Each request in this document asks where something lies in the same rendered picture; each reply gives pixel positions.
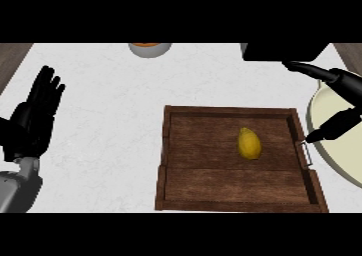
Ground cream round pot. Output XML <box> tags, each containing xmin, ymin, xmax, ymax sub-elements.
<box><xmin>305</xmin><ymin>79</ymin><xmax>362</xmax><ymax>193</ymax></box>

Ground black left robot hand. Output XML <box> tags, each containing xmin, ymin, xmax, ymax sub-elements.
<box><xmin>0</xmin><ymin>65</ymin><xmax>68</xmax><ymax>163</ymax></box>

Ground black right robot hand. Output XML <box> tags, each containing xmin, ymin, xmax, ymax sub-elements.
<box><xmin>282</xmin><ymin>60</ymin><xmax>362</xmax><ymax>144</ymax></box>

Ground white cup with orange content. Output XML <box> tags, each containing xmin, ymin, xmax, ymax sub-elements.
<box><xmin>127</xmin><ymin>42</ymin><xmax>173</xmax><ymax>59</ymax></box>

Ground black appliance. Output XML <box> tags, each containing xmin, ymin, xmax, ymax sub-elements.
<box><xmin>239</xmin><ymin>42</ymin><xmax>332</xmax><ymax>63</ymax></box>

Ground brown wooden tray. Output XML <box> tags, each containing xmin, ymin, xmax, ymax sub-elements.
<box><xmin>153</xmin><ymin>105</ymin><xmax>331</xmax><ymax>214</ymax></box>

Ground yellow lemon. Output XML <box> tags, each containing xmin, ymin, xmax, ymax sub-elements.
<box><xmin>236</xmin><ymin>127</ymin><xmax>264</xmax><ymax>161</ymax></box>

